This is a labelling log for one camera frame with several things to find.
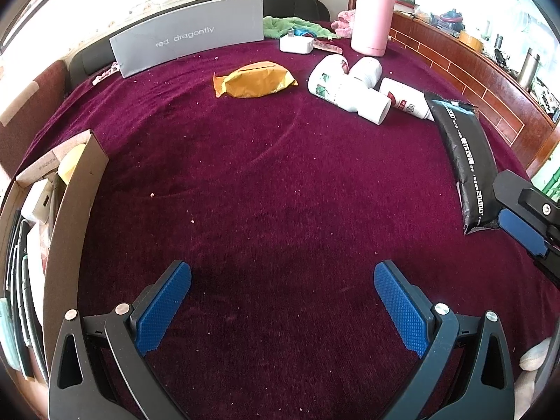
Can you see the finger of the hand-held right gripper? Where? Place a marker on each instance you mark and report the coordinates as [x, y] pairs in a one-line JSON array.
[[523, 229], [509, 188]]

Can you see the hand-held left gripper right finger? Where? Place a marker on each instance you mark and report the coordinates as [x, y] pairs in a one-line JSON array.
[[402, 310]]

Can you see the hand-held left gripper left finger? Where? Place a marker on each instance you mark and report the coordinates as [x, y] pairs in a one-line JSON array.
[[162, 310]]

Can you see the black snack packet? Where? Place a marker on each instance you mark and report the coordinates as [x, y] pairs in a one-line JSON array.
[[468, 157]]

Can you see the cardboard box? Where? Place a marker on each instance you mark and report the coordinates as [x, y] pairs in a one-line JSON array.
[[65, 249]]

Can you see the black marker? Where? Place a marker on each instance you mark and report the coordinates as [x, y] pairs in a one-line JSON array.
[[35, 315], [19, 293]]

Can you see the teal white packet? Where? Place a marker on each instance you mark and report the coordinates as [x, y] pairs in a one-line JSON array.
[[8, 337]]

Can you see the white power adapter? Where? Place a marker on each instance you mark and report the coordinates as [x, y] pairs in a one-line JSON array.
[[37, 201]]

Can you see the yellow round container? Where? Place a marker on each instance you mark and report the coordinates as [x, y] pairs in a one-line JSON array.
[[70, 166]]

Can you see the steel thermos flask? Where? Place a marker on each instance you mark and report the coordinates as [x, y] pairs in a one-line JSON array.
[[528, 70]]

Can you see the wooden panelled cabinet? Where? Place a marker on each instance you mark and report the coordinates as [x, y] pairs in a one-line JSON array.
[[459, 78]]

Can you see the maroon velvet blanket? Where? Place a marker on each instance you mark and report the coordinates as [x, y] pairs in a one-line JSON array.
[[280, 192]]

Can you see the dark red appliance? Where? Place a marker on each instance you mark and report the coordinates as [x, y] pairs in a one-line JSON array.
[[450, 19]]

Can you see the plain white bottle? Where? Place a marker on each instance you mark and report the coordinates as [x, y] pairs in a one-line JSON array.
[[365, 70]]

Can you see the white bottle green label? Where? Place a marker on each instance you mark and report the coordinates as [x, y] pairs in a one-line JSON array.
[[323, 78]]

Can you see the pink water bottle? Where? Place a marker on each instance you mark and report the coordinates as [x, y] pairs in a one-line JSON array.
[[372, 22]]

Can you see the small pink packet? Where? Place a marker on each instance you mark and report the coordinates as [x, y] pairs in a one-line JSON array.
[[327, 46]]

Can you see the pink cloth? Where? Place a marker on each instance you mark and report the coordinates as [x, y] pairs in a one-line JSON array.
[[343, 22]]

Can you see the brown pink armchair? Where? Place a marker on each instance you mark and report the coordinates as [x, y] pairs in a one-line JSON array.
[[30, 109]]

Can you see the pink patterned fabric strip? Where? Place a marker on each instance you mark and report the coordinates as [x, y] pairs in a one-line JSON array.
[[105, 74]]

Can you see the yellow snack packet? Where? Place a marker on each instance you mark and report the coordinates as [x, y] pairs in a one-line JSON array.
[[258, 81]]

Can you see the small white charger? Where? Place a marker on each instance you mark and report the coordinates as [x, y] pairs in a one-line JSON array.
[[295, 43]]

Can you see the grey rectangular box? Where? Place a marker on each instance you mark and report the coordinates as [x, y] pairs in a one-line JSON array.
[[188, 37]]

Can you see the black sofa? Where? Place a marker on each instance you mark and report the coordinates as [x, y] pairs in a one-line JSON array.
[[297, 4]]

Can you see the green cloth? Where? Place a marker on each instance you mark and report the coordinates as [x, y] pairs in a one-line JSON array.
[[280, 26]]

